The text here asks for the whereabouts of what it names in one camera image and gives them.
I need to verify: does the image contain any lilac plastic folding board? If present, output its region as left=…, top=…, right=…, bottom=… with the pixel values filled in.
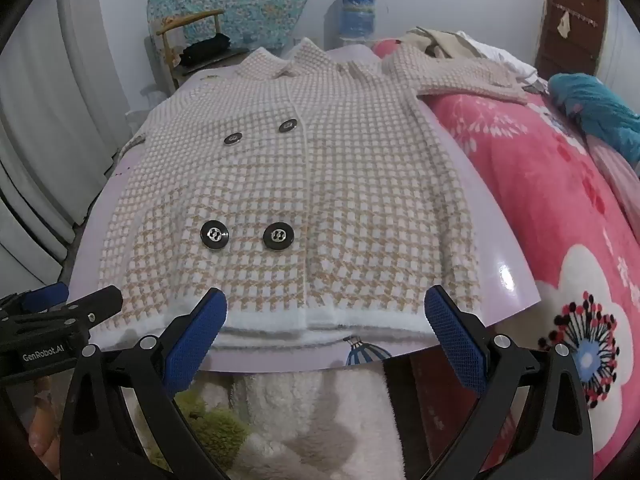
left=65, top=42, right=541, bottom=373

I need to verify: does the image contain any white fluffy cloth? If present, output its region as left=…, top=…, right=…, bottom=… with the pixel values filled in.
left=170, top=367, right=436, bottom=480

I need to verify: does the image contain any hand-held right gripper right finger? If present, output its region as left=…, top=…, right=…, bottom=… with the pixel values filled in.
left=424, top=285, right=596, bottom=480

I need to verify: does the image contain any beige clothes pile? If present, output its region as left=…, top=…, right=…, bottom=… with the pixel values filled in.
left=400, top=27, right=538, bottom=86

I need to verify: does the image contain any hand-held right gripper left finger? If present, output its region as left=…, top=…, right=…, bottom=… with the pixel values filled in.
left=59, top=287, right=228, bottom=480

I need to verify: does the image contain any pink floral blanket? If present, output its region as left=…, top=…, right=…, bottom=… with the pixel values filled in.
left=372, top=37, right=640, bottom=480

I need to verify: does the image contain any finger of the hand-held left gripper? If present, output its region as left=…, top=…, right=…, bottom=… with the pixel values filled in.
left=0, top=282, right=70, bottom=318
left=10, top=287, right=124, bottom=336

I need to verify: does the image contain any person's left hand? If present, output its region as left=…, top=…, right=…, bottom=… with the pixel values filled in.
left=27, top=377, right=63, bottom=466

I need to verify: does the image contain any beige white checked knit cardigan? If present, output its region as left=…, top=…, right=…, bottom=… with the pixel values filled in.
left=95, top=37, right=528, bottom=348

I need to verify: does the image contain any wooden chair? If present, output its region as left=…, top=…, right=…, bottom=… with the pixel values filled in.
left=145, top=9, right=251, bottom=93

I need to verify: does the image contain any white curtain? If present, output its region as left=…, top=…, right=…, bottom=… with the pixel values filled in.
left=0, top=0, right=151, bottom=301

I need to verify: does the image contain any blue water bottle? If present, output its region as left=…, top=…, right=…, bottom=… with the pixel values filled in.
left=339, top=0, right=377, bottom=41

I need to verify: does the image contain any brown wooden door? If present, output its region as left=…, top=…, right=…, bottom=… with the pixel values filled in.
left=535, top=0, right=608, bottom=81

